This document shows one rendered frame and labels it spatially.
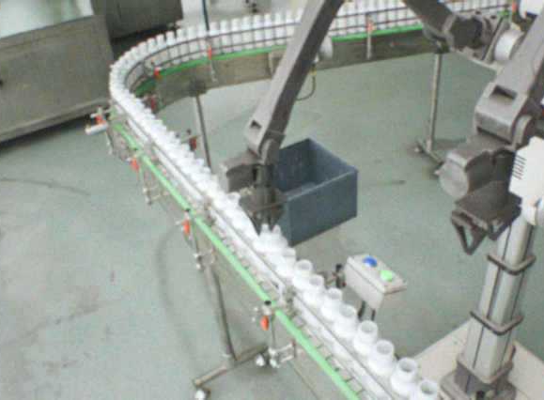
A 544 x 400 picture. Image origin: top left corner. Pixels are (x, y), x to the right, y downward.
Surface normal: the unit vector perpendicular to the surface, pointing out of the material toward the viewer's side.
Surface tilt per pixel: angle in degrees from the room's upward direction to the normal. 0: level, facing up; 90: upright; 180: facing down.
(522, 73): 51
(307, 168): 90
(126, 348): 0
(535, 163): 90
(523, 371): 0
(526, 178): 90
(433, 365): 0
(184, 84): 90
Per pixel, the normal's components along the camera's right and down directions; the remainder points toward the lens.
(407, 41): 0.25, 0.57
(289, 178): 0.53, 0.46
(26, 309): -0.07, -0.81
